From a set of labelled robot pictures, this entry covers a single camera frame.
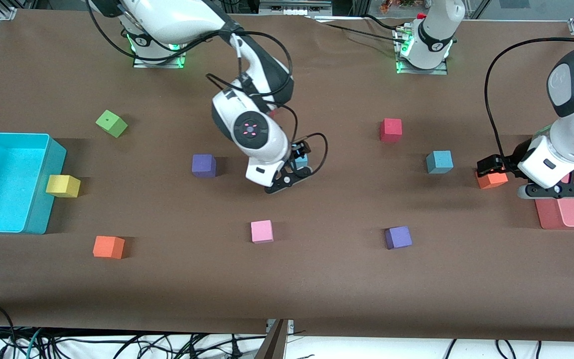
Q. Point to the orange foam block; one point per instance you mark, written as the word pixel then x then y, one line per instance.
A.
pixel 108 247
pixel 490 181

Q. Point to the yellow foam block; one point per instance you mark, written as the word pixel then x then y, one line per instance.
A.
pixel 63 185

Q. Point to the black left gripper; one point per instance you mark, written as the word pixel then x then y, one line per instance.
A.
pixel 512 158

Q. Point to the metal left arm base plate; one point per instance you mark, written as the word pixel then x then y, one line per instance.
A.
pixel 441 71

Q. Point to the blue foam block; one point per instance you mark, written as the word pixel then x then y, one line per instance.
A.
pixel 302 161
pixel 439 161

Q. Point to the dark metal bar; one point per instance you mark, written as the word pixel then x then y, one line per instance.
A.
pixel 273 344

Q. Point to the aluminium frame post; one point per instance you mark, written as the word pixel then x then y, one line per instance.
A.
pixel 360 6

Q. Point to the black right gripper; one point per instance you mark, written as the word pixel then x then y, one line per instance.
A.
pixel 297 152

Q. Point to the colourful background items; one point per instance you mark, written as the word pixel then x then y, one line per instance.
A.
pixel 401 4

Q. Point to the brown paper table cover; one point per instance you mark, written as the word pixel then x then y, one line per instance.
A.
pixel 317 289

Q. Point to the small metal bracket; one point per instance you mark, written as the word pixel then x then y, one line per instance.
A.
pixel 289 325

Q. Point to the pink foam block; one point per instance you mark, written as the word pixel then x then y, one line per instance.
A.
pixel 262 231

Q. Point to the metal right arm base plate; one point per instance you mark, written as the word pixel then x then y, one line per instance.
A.
pixel 140 64

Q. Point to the green foam block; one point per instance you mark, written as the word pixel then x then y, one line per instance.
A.
pixel 111 123

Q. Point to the purple foam block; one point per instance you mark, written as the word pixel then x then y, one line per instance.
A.
pixel 398 237
pixel 204 165

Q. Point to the grey metal rack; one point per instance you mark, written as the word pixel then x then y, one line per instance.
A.
pixel 294 6

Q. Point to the aluminium corner bracket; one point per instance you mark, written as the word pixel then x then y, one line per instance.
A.
pixel 8 12

